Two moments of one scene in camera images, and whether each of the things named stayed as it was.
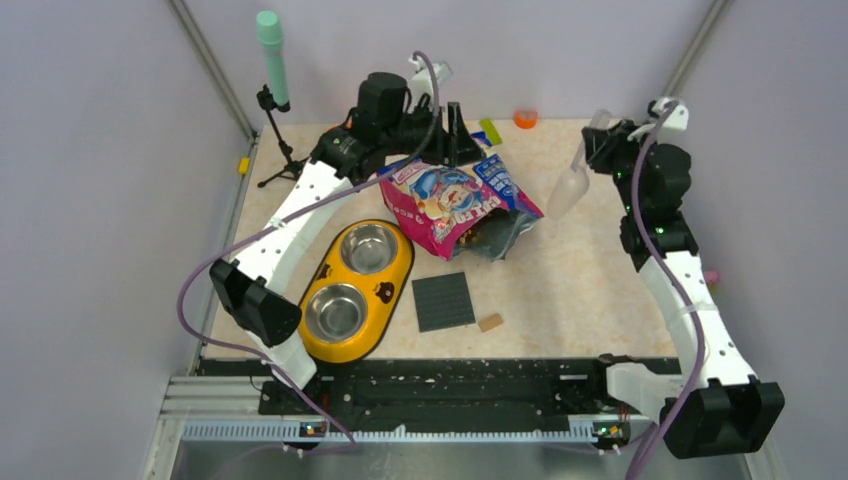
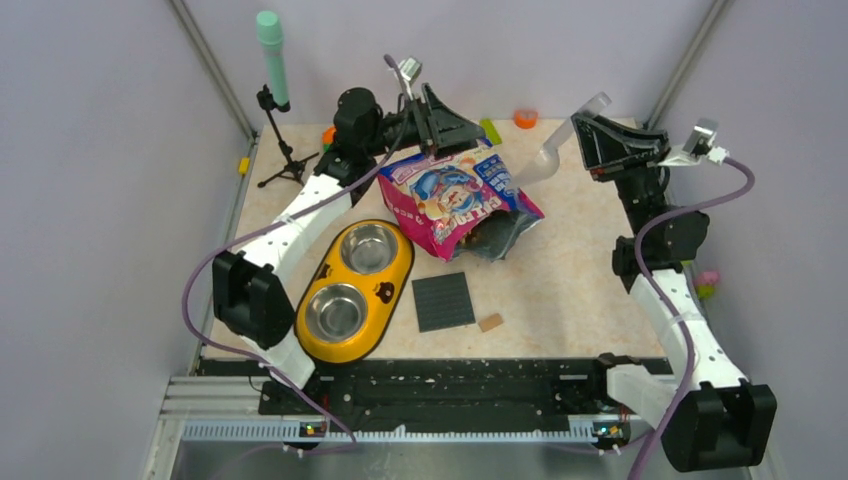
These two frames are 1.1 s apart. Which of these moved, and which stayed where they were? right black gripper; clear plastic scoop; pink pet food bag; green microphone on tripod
Moved: clear plastic scoop
Stayed: green microphone on tripod; pink pet food bag; right black gripper
